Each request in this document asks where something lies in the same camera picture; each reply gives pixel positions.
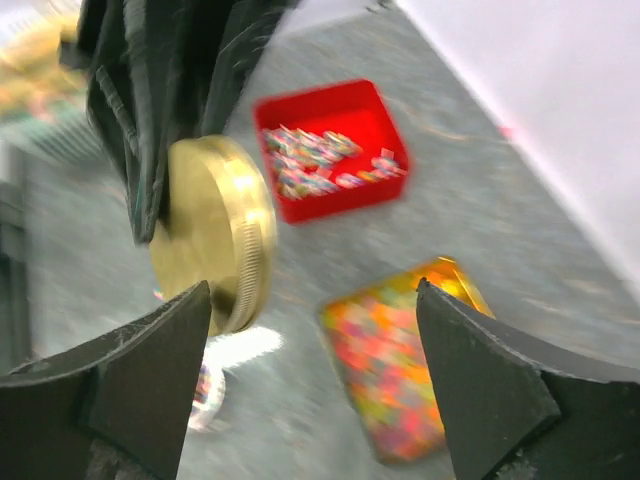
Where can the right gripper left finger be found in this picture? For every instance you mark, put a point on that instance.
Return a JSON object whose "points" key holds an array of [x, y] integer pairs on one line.
{"points": [[115, 407]]}

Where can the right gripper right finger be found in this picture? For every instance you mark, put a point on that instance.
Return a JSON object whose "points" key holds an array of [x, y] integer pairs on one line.
{"points": [[514, 406]]}

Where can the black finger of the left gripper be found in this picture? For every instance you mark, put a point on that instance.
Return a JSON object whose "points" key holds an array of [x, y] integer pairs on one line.
{"points": [[163, 71]]}

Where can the clear glass jar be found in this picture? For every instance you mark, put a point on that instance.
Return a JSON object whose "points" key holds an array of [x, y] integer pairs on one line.
{"points": [[208, 398]]}

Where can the round wooden jar lid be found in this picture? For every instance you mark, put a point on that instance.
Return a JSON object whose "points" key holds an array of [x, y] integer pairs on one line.
{"points": [[220, 227]]}

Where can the red candy tray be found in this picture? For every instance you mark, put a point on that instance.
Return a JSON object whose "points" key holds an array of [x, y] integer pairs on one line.
{"points": [[330, 149]]}

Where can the white plastic basket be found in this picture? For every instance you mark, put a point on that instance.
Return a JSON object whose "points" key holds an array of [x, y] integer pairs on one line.
{"points": [[63, 137]]}

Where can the gold gummy tin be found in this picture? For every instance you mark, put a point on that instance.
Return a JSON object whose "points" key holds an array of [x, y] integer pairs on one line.
{"points": [[374, 335]]}

